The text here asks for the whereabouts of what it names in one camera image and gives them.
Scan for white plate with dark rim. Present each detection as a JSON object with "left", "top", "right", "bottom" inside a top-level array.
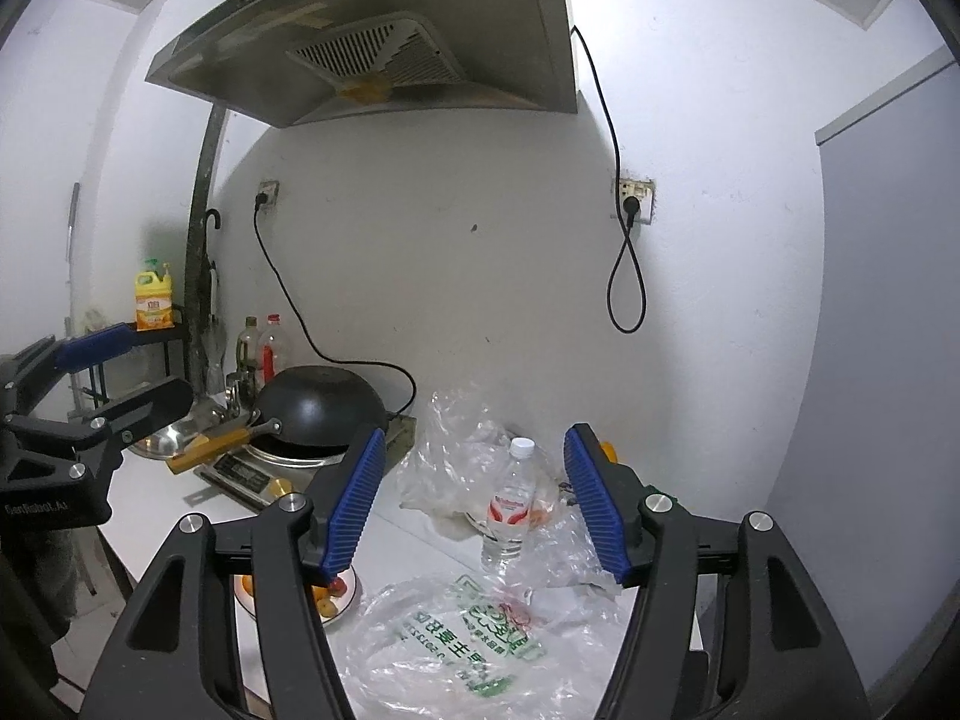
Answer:
[{"left": 232, "top": 566, "right": 362, "bottom": 625}]

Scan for glass pot lid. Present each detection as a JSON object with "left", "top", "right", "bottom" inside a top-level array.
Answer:
[{"left": 126, "top": 401, "right": 226, "bottom": 460}]

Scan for oil bottle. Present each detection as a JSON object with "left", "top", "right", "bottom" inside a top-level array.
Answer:
[{"left": 236, "top": 315, "right": 260, "bottom": 383}]

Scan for black metal rack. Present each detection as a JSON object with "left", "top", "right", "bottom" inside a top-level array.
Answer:
[{"left": 67, "top": 304, "right": 188, "bottom": 421}]

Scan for black hood cable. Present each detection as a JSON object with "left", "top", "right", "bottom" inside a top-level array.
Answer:
[{"left": 571, "top": 24, "right": 647, "bottom": 335}]

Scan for steel induction cooker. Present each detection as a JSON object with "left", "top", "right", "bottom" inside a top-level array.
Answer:
[{"left": 193, "top": 412, "right": 417, "bottom": 507}]

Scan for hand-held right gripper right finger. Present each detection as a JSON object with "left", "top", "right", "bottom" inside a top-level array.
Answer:
[{"left": 564, "top": 424, "right": 875, "bottom": 720}]

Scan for printed plastic bag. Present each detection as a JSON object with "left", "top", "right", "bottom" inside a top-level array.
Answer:
[{"left": 337, "top": 574, "right": 638, "bottom": 720}]

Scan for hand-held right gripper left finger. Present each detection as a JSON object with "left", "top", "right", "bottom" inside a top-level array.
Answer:
[{"left": 79, "top": 426, "right": 387, "bottom": 720}]

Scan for yellow detergent bottle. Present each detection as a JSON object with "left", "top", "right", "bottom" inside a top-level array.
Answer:
[{"left": 135, "top": 259, "right": 175, "bottom": 329}]

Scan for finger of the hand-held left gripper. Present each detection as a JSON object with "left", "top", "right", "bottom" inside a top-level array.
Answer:
[
  {"left": 0, "top": 322, "right": 134, "bottom": 421},
  {"left": 7, "top": 377, "right": 194, "bottom": 481}
]

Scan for black wok with wooden handle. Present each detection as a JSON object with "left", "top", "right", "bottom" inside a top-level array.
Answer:
[{"left": 166, "top": 365, "right": 391, "bottom": 475}]

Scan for clear water bottle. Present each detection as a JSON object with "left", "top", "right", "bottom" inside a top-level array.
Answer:
[{"left": 480, "top": 436, "right": 537, "bottom": 563}]

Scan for red label bottle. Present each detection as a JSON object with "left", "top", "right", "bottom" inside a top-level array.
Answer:
[{"left": 259, "top": 313, "right": 290, "bottom": 383}]

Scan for grey door panel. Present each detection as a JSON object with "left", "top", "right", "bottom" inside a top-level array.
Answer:
[{"left": 816, "top": 45, "right": 960, "bottom": 691}]

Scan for dark cloth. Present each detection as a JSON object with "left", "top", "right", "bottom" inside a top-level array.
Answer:
[{"left": 0, "top": 529, "right": 83, "bottom": 691}]

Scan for black cooker cable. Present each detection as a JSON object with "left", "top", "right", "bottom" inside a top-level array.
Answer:
[{"left": 251, "top": 193, "right": 417, "bottom": 421}]

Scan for crumpled clear plastic bag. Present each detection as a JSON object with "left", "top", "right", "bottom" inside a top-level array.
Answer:
[{"left": 502, "top": 495, "right": 638, "bottom": 601}]

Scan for dark vertical pipe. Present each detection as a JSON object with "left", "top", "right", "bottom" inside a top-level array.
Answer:
[{"left": 187, "top": 105, "right": 230, "bottom": 398}]

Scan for black hooked rod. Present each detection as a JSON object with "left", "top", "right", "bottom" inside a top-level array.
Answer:
[{"left": 202, "top": 208, "right": 224, "bottom": 391}]

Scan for steel range hood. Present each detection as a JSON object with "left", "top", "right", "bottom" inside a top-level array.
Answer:
[{"left": 145, "top": 0, "right": 580, "bottom": 128}]

